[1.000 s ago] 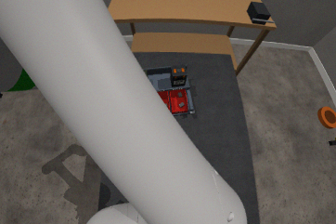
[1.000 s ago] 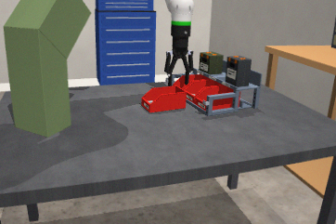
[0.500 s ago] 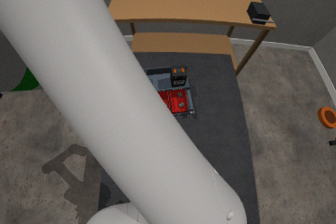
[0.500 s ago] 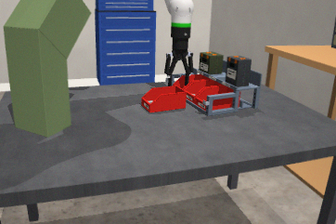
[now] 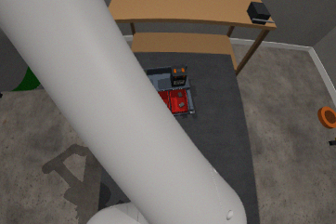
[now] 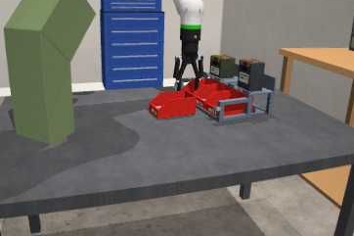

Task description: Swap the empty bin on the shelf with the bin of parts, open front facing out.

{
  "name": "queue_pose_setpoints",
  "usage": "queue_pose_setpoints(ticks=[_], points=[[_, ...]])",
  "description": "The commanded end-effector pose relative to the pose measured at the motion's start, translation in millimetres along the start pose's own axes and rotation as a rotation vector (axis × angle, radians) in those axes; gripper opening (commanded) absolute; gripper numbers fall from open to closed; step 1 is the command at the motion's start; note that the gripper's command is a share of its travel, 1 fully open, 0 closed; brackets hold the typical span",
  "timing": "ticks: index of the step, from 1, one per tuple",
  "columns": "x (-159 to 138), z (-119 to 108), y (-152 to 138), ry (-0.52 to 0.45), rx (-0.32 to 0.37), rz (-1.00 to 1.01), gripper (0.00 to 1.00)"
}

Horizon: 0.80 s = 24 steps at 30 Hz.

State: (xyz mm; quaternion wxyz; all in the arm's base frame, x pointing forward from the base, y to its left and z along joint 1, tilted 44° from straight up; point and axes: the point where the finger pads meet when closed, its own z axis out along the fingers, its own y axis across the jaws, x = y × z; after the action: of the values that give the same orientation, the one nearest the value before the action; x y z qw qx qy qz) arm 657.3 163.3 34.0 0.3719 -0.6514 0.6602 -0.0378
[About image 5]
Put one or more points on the dark grey case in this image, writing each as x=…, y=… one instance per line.
x=179, y=75

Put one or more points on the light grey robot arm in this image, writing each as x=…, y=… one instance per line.
x=80, y=57

